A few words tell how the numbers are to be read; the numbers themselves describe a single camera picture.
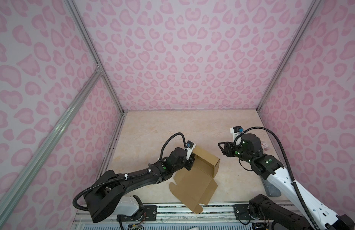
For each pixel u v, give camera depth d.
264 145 0.95
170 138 0.59
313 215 0.40
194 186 0.77
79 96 0.74
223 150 0.68
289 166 0.50
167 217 0.72
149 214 0.74
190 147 0.70
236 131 0.66
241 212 0.74
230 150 0.66
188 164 0.72
